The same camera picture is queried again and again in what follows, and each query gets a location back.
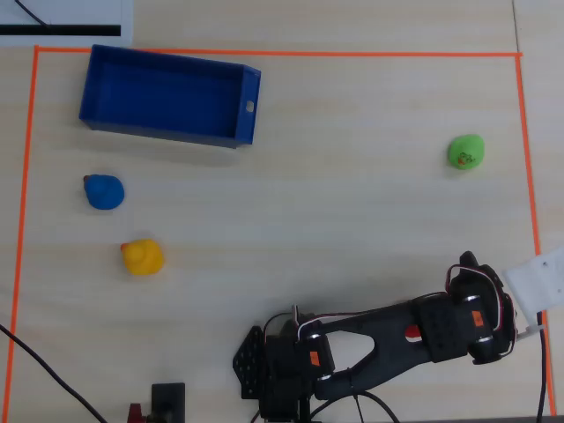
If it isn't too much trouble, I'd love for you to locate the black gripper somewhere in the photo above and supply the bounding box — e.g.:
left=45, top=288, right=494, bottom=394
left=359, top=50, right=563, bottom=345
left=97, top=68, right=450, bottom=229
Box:
left=448, top=250, right=518, bottom=367

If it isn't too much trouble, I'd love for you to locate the green rubber duck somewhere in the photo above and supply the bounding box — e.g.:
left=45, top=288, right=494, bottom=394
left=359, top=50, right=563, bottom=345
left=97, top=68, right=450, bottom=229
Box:
left=447, top=134, right=486, bottom=171

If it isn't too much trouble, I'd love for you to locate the yellow rubber duck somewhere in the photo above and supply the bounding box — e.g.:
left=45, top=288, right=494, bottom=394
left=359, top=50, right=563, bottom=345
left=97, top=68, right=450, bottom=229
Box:
left=120, top=238, right=166, bottom=277

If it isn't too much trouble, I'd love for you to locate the blue rectangular plastic box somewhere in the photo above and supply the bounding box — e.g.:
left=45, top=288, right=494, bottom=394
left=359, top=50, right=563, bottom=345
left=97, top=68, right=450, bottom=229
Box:
left=78, top=43, right=262, bottom=150

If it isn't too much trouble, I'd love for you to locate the blue rubber duck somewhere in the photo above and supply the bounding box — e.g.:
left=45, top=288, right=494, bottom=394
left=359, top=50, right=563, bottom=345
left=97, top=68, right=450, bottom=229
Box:
left=83, top=174, right=126, bottom=211

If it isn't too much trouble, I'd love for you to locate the long orange tape strip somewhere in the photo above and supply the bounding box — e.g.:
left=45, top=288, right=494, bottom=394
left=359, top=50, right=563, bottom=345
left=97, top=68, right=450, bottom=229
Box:
left=33, top=45, right=523, bottom=59

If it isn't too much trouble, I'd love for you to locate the black table clamp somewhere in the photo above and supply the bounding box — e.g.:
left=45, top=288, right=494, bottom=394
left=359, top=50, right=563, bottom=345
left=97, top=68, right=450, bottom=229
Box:
left=150, top=382, right=187, bottom=423

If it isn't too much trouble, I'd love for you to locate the white board with black stripe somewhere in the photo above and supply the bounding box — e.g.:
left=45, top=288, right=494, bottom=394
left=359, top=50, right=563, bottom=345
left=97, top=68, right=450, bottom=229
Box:
left=0, top=0, right=134, bottom=48

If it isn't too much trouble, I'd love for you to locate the white red servo wire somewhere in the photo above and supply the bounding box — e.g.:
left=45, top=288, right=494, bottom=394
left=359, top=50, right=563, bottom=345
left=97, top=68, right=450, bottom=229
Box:
left=293, top=311, right=356, bottom=344
left=446, top=258, right=517, bottom=345

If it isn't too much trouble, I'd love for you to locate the black camera cable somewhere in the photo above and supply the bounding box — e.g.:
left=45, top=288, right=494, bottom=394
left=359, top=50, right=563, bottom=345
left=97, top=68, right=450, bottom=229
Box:
left=534, top=310, right=550, bottom=418

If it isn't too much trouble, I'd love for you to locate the black power cable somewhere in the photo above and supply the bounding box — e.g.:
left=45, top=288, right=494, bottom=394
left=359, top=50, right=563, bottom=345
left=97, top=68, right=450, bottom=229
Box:
left=308, top=390, right=400, bottom=423

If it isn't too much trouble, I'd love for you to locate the thick black cable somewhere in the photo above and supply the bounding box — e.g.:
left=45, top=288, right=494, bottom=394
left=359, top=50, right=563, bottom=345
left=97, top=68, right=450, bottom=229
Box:
left=0, top=323, right=108, bottom=423

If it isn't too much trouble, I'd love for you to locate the thin black cable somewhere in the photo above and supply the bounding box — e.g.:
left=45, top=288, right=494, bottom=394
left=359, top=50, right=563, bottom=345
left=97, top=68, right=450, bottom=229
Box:
left=14, top=0, right=52, bottom=28

